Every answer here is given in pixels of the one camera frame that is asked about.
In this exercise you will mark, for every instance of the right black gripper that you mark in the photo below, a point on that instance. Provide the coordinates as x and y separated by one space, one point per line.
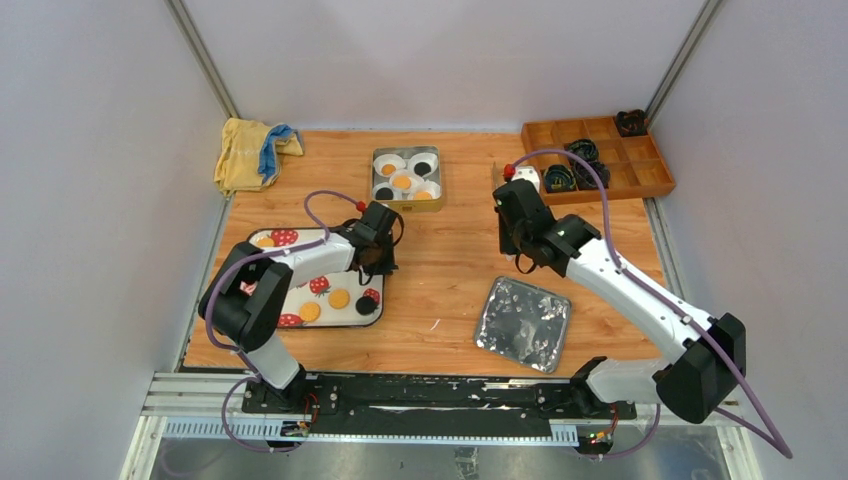
506 245

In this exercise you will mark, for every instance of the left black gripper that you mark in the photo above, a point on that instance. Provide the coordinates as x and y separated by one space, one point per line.
387 266

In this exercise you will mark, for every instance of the black sandwich cookie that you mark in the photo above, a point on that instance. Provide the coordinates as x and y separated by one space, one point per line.
384 194
366 305
423 169

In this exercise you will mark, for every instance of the swirl butter cookie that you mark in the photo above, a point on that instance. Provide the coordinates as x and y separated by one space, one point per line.
387 169

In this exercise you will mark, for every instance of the white strawberry tray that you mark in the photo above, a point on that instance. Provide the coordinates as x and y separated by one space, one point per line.
327 300

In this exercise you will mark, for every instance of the metal tongs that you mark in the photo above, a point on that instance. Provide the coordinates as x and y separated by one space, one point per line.
497 178

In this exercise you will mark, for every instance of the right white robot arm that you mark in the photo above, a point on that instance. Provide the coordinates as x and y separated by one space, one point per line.
703 357

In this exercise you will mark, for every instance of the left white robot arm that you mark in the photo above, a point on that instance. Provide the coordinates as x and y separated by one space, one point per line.
241 305

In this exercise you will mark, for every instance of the gold cookie tin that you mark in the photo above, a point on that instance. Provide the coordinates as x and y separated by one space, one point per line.
405 205

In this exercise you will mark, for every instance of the silver tin lid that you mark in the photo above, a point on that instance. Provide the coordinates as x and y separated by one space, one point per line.
524 323

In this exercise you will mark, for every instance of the blue cloth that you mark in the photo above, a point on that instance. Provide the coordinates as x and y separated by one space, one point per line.
267 163

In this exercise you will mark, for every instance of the wooden compartment box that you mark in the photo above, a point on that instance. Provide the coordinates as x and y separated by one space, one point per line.
637 168

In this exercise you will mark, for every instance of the yellow cloth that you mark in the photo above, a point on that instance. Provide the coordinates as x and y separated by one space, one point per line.
236 168

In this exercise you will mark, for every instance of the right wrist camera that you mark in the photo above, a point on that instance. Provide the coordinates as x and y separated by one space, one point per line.
530 174

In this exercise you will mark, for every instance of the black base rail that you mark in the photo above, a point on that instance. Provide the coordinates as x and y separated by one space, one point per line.
441 410

